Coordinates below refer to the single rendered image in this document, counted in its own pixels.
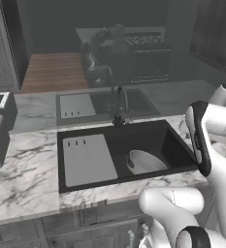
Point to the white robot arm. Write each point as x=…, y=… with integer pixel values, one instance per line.
x=221, y=180

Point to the black sink tap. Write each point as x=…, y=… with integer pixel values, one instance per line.
x=119, y=121

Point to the black kitchen sink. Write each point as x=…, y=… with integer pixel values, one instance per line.
x=143, y=139

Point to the white sink drainer board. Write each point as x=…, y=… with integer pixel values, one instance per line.
x=88, y=161

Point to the white round pot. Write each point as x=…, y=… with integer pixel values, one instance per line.
x=146, y=161

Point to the grey drawer front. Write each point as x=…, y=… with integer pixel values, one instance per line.
x=111, y=213

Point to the grey cupboard door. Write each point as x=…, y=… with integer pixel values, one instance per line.
x=98, y=235

